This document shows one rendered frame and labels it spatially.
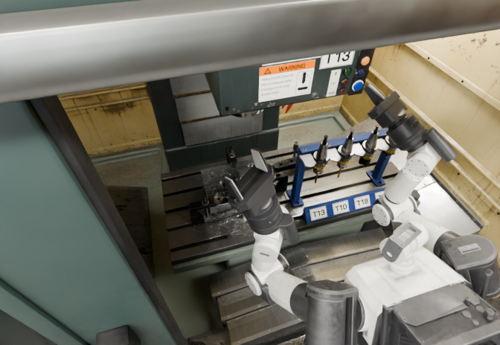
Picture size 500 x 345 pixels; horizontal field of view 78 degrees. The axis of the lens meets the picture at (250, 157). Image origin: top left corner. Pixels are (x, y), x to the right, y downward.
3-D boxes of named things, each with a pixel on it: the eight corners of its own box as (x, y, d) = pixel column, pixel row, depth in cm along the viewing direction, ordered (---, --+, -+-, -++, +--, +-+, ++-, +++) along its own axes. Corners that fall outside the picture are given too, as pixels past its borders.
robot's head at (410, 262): (425, 256, 78) (430, 227, 75) (404, 276, 73) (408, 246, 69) (400, 243, 83) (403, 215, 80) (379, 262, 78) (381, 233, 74)
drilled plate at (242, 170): (272, 198, 144) (272, 192, 140) (210, 213, 138) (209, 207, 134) (257, 164, 159) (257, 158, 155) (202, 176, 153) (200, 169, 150)
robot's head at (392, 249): (414, 254, 77) (428, 235, 72) (395, 272, 72) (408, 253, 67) (392, 237, 80) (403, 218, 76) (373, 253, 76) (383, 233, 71)
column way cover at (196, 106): (264, 132, 182) (268, 50, 146) (184, 148, 173) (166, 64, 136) (262, 127, 186) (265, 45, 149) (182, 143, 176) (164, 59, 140)
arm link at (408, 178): (430, 131, 89) (408, 160, 100) (417, 147, 85) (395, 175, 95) (452, 144, 87) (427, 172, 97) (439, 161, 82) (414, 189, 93)
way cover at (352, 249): (411, 292, 145) (425, 277, 134) (224, 355, 127) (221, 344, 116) (376, 237, 165) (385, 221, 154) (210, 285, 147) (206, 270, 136)
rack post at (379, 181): (385, 184, 155) (407, 140, 134) (376, 186, 154) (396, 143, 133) (374, 170, 162) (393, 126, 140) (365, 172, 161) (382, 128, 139)
